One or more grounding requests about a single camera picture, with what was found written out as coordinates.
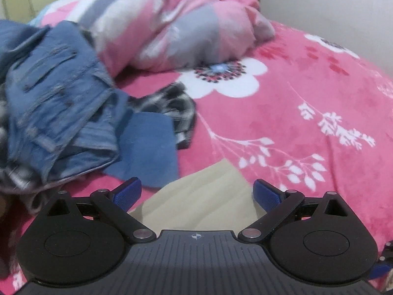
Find plaid shirt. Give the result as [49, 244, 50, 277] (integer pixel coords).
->
[0, 81, 197, 195]

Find pink floral blanket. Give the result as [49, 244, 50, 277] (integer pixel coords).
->
[0, 20, 393, 292]

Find beige pants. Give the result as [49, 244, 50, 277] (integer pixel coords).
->
[127, 160, 268, 232]

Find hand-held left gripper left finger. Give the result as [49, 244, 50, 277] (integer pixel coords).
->
[41, 177, 157, 245]

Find blue denim jeans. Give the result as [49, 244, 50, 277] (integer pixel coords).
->
[0, 19, 181, 189]

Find pink and grey duvet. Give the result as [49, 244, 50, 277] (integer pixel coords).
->
[31, 0, 277, 78]

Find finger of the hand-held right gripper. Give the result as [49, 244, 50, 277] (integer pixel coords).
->
[367, 241, 393, 292]

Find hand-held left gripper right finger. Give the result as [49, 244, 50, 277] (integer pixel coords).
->
[237, 178, 357, 244]

